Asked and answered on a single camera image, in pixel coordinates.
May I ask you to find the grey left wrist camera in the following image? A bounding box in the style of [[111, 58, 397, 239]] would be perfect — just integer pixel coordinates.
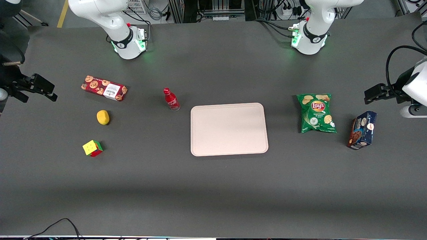
[[400, 105, 427, 118]]

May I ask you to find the red cookie box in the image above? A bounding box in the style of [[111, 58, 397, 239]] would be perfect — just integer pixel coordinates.
[[81, 75, 128, 102]]

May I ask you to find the blue chocolate cookie box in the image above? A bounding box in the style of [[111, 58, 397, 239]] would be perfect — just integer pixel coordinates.
[[346, 111, 378, 150]]

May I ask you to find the aluminium frame rack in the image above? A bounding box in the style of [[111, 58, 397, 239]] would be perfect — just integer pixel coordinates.
[[168, 0, 265, 24]]

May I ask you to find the black tripod leg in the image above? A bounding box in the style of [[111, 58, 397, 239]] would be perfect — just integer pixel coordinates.
[[18, 9, 49, 27]]

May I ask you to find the yellow lemon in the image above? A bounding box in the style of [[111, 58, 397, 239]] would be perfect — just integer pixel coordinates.
[[97, 110, 110, 126]]

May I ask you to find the red coke bottle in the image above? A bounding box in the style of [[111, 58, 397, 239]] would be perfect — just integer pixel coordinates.
[[163, 88, 181, 111]]

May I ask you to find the black base cable bundle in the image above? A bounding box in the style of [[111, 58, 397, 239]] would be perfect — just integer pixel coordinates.
[[255, 17, 301, 38]]

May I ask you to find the white power strip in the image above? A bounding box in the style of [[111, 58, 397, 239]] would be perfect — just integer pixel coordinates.
[[281, 6, 301, 18]]

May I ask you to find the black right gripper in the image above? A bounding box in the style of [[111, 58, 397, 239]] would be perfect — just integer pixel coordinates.
[[3, 74, 58, 103]]

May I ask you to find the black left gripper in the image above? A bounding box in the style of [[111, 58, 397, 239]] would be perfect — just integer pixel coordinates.
[[364, 71, 414, 105]]

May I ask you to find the beige plastic tray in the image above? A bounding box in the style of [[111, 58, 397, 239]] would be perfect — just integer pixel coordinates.
[[190, 103, 269, 157]]

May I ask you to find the black cable on table edge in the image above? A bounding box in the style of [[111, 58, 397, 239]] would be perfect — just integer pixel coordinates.
[[23, 218, 82, 240]]

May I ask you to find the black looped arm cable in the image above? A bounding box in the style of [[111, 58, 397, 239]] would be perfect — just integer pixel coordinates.
[[386, 45, 427, 97]]

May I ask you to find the grey coiled cable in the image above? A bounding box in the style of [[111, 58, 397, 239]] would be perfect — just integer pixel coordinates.
[[148, 5, 163, 21]]

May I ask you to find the white vented box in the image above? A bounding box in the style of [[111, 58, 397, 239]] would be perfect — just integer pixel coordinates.
[[123, 0, 148, 15]]

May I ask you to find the green Lay's chips bag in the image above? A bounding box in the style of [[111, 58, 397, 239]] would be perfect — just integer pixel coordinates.
[[297, 94, 337, 134]]

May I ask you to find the rubik's cube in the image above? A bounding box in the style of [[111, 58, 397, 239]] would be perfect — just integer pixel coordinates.
[[82, 140, 103, 157]]

